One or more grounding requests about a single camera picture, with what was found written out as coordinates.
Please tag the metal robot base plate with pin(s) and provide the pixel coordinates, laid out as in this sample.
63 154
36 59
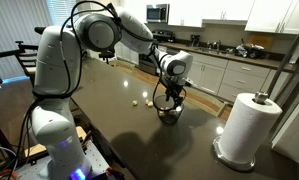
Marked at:
97 160

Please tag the blue mat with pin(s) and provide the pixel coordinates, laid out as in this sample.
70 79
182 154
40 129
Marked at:
12 80

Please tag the grey metal stand poles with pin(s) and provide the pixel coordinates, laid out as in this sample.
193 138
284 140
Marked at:
289 56

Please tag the stainless microwave oven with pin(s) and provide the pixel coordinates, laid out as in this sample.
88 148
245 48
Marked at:
157 13

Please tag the black stereo camera bar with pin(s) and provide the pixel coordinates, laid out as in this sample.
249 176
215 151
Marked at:
39 30

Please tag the metal paper towel holder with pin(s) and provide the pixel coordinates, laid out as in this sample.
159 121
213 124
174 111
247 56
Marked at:
235 165

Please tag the black boom stand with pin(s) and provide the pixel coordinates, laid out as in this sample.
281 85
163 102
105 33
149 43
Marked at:
22 48

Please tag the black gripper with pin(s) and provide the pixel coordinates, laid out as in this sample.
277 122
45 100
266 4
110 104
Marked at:
175 87

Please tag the black office chair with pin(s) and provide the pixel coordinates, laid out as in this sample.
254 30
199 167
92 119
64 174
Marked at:
106 56

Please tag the white sink base cabinets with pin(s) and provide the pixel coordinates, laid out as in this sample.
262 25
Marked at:
219 75

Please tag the small beige packet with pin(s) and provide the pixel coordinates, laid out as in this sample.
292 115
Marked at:
151 104
161 113

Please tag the white wall cabinets over sink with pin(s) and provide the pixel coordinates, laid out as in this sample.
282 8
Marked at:
272 15

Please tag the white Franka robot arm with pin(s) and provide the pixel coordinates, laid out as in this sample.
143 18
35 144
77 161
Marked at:
52 66

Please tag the pile of dishes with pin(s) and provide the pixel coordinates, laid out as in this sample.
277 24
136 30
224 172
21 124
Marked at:
250 50

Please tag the wooden cutting board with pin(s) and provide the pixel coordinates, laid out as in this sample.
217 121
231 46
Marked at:
265 38

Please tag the window blinds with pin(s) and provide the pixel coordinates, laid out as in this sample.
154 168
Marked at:
60 11

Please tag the metal sink faucet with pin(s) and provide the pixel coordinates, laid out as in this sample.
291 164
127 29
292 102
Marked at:
215 45

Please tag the dark sink countertop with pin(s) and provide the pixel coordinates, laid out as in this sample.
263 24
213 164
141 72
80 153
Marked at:
229 56

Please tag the white paper towel roll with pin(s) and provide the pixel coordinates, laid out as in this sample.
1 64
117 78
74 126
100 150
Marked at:
249 130

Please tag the black coffee maker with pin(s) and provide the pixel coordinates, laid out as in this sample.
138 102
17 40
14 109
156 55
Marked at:
195 40

